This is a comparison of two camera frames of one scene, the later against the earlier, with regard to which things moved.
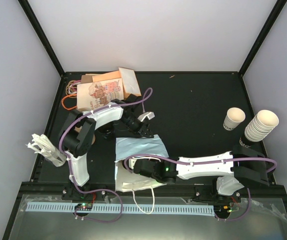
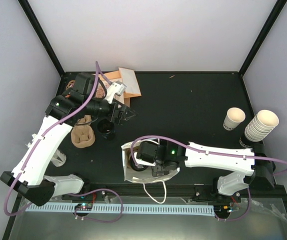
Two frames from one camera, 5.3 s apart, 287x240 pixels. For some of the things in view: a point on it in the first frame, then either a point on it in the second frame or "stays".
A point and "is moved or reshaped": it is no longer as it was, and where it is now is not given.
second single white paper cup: [234, 117] stays
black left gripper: [144, 125] -> [120, 119]
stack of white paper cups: [263, 123] stays
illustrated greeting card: [90, 96] stays
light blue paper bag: [126, 180] is moved or reshaped
